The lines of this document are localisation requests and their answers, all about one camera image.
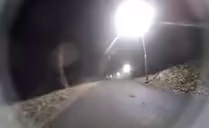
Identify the street lamp pole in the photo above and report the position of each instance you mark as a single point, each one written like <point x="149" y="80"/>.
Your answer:
<point x="145" y="56"/>

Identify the grey asphalt path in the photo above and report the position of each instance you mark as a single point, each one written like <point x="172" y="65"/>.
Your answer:
<point x="122" y="106"/>

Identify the leaf-strewn verge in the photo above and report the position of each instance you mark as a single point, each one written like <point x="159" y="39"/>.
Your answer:
<point x="42" y="106"/>

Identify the leaf-strewn bank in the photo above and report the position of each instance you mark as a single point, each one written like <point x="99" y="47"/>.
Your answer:
<point x="178" y="78"/>

